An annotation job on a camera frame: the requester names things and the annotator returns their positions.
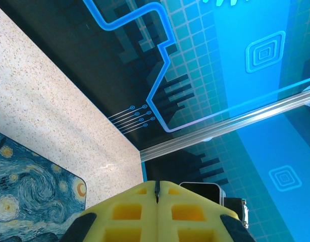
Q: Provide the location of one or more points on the starry night print box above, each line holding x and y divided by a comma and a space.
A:
31, 191

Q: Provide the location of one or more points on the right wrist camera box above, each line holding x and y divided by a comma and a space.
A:
200, 192

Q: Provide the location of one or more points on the aluminium frame post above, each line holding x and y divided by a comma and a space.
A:
220, 128

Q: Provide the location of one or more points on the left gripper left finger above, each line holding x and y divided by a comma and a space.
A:
127, 227

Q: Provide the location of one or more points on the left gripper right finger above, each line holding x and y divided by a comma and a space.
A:
190, 227

